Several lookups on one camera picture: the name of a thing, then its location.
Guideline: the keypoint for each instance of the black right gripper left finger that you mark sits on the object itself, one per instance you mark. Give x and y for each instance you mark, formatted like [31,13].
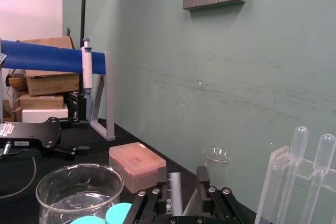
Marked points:
[147,203]

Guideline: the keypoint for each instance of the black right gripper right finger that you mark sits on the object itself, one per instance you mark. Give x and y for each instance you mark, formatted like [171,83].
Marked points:
[223,203]

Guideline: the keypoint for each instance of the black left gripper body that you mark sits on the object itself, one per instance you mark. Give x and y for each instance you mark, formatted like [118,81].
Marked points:
[31,133]

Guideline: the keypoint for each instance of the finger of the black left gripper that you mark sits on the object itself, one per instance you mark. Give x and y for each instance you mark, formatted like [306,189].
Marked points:
[77,124]
[71,151]

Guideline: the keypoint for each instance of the white box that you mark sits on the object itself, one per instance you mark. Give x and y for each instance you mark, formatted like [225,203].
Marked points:
[44,115]

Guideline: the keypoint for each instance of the teal round cap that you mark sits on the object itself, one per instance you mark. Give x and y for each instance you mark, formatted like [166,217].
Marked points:
[118,212]
[86,220]

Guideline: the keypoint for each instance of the small brown cardboard box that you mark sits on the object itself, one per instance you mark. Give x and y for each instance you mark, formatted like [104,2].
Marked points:
[39,101]

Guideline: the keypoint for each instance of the large glass beaker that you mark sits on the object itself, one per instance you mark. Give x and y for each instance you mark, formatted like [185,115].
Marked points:
[78,190]

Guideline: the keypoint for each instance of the black table cloth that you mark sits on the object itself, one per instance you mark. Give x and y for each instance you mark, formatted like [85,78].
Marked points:
[110,153]

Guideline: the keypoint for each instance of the small glass beaker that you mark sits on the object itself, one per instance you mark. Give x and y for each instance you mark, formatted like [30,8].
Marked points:
[216,163]

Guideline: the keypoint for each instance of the pink pipette tip box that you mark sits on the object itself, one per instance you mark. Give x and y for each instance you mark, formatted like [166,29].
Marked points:
[136,163]

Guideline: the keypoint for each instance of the large brown cardboard box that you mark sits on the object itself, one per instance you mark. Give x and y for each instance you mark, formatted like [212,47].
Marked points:
[50,82]

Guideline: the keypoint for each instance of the clear acrylic dropper rack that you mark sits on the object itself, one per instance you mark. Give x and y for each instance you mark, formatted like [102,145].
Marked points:
[270,182]

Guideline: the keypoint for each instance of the white blue pipette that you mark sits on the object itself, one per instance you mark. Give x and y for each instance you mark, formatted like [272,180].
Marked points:
[86,72]

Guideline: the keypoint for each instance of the brown round basket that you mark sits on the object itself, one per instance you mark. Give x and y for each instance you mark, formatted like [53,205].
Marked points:
[17,81]

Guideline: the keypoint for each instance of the grey blue pipette stand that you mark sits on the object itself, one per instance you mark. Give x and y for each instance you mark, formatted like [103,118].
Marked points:
[39,56]

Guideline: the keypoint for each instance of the clear plastic dropper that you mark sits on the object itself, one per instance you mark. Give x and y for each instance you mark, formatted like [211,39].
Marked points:
[324,153]
[298,145]

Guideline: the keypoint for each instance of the black tripod pole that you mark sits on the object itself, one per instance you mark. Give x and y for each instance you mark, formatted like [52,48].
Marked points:
[83,9]

